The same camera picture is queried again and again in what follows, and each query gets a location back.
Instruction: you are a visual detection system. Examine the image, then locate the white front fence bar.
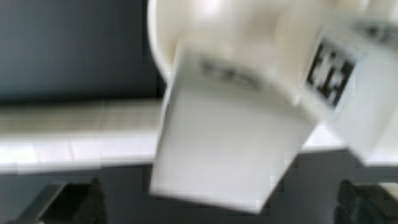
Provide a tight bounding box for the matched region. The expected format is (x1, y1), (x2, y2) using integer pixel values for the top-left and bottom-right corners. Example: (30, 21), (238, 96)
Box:
(0, 100), (347, 175)

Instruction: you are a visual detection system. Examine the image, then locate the white stool leg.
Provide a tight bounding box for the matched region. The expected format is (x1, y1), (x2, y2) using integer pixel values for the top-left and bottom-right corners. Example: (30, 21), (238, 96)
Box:
(300, 19), (398, 167)
(149, 48), (316, 214)

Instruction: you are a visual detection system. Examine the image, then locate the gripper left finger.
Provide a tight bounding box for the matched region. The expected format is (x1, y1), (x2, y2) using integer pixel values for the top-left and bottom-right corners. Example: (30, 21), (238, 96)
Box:
(71, 178), (109, 224)

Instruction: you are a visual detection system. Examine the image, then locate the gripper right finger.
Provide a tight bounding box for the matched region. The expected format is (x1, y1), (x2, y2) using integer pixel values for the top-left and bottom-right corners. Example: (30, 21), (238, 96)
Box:
(334, 180), (398, 224)

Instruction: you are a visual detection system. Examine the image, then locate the white round stool seat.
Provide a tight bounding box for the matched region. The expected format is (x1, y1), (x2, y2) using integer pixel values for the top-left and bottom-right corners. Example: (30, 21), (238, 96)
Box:
(148, 0), (398, 98)

